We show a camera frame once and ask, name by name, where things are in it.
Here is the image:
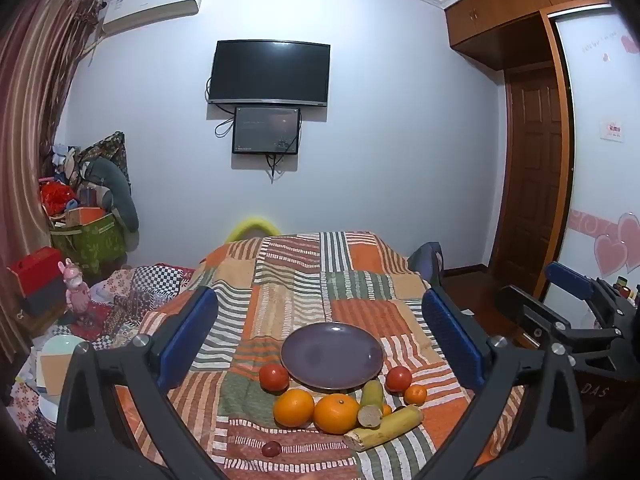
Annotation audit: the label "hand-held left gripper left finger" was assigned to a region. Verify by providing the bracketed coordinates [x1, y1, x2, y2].
[54, 286, 226, 480]

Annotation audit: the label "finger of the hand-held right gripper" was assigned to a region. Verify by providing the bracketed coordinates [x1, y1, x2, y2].
[494, 285, 576, 353]
[545, 261, 628, 328]

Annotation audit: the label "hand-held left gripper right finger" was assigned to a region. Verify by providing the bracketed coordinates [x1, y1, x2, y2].
[421, 286, 588, 480]

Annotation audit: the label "small mandarin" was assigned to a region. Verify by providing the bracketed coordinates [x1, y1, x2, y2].
[403, 383, 429, 407]

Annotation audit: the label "yellow sugarcane piece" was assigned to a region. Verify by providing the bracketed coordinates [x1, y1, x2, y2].
[343, 405, 424, 452]

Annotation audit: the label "purple round plate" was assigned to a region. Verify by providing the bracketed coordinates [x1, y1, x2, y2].
[280, 323, 385, 393]

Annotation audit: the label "large round orange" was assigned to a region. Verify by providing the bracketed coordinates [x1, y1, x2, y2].
[273, 389, 316, 429]

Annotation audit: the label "large mandarin with green stem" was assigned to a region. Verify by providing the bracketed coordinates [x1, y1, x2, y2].
[313, 393, 362, 435]

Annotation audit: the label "small colourful jars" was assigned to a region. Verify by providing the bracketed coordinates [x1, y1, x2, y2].
[616, 275, 640, 308]

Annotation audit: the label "checkered floral quilt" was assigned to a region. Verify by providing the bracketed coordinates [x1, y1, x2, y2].
[10, 262, 196, 461]

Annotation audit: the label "blue grey backpack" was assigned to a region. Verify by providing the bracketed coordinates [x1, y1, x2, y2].
[407, 242, 446, 286]

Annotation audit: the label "white wardrobe door with hearts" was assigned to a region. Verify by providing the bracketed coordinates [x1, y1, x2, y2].
[542, 4, 640, 311]

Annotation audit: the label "brown wooden door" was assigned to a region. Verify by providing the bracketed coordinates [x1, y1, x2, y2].
[492, 62, 563, 272]

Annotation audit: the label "pink rabbit toy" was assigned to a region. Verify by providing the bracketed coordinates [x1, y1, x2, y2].
[64, 258, 92, 316]

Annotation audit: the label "striped patchwork blanket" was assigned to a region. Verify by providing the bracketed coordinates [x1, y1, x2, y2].
[112, 231, 526, 480]

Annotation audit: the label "pale green round container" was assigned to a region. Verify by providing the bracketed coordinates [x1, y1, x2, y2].
[37, 335, 91, 428]

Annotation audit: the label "green patterned storage box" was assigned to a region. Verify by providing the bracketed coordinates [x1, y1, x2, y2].
[50, 212, 126, 276]

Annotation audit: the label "yellow padded chair back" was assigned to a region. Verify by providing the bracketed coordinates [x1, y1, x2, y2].
[225, 216, 282, 243]

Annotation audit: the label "dark box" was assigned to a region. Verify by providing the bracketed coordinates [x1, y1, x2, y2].
[20, 280, 68, 317]

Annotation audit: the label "orange box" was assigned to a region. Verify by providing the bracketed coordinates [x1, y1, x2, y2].
[67, 206, 108, 226]

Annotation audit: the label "grey plush toy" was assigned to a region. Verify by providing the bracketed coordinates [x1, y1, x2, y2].
[82, 157, 140, 233]

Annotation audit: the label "red box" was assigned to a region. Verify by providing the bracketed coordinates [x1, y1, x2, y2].
[6, 247, 66, 297]

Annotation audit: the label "red plastic bag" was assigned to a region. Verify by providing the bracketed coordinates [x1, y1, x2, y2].
[40, 180, 76, 217]

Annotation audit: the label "dark floral bag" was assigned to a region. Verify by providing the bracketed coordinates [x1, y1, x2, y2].
[80, 131, 126, 171]

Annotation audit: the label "small black monitor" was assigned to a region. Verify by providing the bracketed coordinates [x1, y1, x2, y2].
[232, 106, 301, 156]

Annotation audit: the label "striped brown curtain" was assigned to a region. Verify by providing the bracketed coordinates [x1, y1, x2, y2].
[0, 0, 106, 356]

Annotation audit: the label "brown overhead cabinet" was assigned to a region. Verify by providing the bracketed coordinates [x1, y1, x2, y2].
[444, 0, 621, 71]

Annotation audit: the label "white air conditioner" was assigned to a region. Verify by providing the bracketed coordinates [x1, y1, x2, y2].
[102, 0, 207, 37]

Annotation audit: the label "black wall television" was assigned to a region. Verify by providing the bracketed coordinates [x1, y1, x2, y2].
[207, 40, 332, 107]

